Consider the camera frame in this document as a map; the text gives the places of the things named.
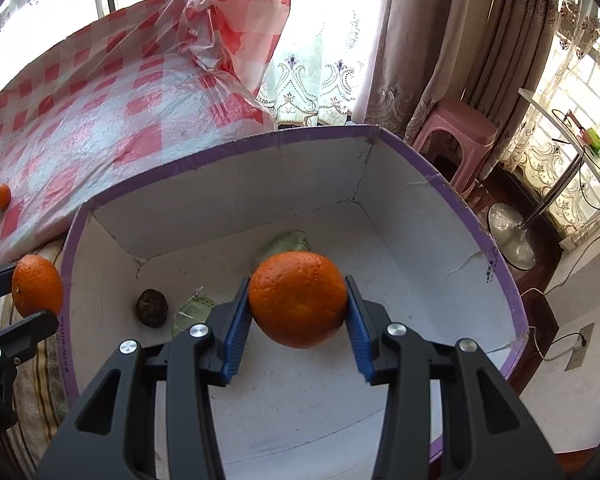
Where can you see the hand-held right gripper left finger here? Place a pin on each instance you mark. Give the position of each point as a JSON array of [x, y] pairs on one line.
[[235, 330]]

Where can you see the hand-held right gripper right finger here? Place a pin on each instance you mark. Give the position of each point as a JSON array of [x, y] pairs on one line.
[[360, 330]]

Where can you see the small orange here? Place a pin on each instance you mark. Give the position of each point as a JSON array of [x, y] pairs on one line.
[[37, 285], [1, 196]]

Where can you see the large orange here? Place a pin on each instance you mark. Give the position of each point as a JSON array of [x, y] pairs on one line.
[[297, 300]]

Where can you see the dark brown mangosteen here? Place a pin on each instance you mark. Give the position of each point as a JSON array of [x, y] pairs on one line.
[[152, 307]]

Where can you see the large green apple half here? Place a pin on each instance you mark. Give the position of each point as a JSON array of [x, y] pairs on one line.
[[287, 242]]

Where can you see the purple cardboard box white inside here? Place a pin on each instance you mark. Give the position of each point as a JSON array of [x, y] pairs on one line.
[[305, 185]]

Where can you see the striped towel blanket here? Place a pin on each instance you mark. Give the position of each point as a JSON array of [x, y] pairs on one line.
[[35, 385]]

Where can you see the white table chrome stand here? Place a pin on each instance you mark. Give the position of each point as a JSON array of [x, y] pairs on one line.
[[512, 240]]

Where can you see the red checkered plastic tablecloth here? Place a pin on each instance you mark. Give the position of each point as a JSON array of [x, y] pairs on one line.
[[105, 110]]

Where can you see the grey floor socket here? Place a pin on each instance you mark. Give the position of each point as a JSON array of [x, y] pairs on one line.
[[579, 347]]

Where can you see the pink plastic stool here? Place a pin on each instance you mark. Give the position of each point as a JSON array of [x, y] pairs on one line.
[[455, 125]]

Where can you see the white lace sheer curtain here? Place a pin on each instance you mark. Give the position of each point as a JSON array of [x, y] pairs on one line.
[[320, 80], [585, 85]]

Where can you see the small green object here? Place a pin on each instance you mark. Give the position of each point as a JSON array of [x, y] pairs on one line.
[[595, 142]]

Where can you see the brown patterned curtain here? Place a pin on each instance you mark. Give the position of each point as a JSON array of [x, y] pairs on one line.
[[510, 40]]

